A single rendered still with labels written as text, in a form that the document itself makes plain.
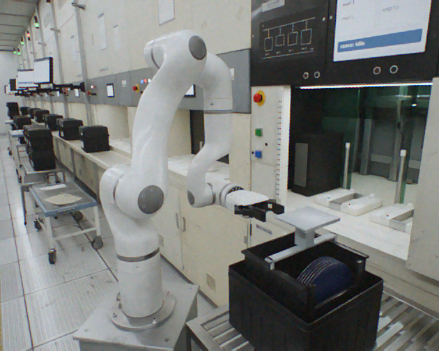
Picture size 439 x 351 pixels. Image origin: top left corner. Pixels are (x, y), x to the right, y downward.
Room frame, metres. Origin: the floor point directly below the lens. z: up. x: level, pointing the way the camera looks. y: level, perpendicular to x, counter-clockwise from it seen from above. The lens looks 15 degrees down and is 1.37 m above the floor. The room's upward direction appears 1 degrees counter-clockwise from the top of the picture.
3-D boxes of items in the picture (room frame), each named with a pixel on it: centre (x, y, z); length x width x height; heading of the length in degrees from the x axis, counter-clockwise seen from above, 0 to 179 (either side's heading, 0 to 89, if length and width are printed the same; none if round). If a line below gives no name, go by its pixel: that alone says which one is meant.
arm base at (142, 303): (0.82, 0.23, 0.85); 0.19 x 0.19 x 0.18
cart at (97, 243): (2.92, 1.52, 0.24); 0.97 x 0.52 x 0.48; 37
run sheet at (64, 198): (2.76, 1.44, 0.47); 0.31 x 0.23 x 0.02; 56
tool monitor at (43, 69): (3.72, 1.76, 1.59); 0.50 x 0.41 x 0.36; 125
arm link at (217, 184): (1.01, 0.01, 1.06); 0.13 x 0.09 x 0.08; 34
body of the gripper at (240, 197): (0.90, -0.08, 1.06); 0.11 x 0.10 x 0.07; 34
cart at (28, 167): (4.32, 2.46, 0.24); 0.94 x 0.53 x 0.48; 34
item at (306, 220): (0.71, -0.20, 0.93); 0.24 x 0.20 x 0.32; 124
